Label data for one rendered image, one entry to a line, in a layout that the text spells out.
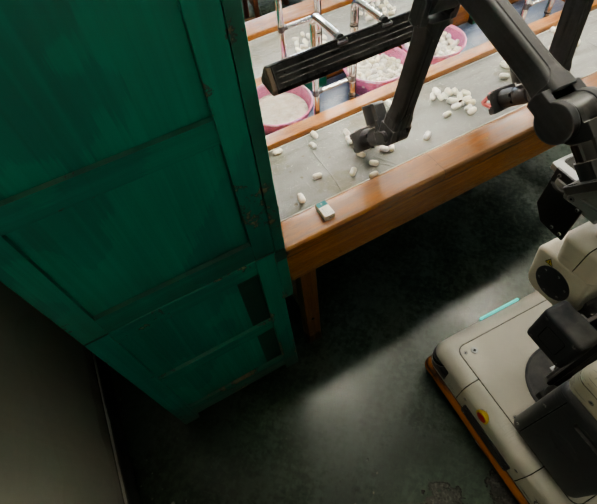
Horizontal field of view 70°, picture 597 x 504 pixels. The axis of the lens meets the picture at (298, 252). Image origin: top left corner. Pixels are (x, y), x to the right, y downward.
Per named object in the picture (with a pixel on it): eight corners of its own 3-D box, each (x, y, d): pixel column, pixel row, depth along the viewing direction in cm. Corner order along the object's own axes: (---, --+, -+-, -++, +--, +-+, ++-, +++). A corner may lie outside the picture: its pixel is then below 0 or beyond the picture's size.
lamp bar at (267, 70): (453, 25, 132) (458, 0, 126) (273, 97, 118) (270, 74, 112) (436, 14, 136) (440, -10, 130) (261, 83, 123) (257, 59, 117)
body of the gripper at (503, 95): (485, 95, 136) (502, 90, 129) (509, 83, 138) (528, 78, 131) (490, 115, 137) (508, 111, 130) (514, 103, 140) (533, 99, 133)
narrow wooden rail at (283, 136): (597, 23, 192) (610, -2, 183) (231, 186, 154) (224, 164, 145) (587, 18, 195) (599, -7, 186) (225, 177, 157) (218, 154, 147)
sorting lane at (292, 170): (669, 39, 171) (673, 34, 169) (265, 233, 133) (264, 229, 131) (605, 9, 187) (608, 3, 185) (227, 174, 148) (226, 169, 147)
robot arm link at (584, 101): (597, 146, 72) (617, 136, 74) (576, 90, 72) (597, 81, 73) (550, 161, 81) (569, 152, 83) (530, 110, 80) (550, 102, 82)
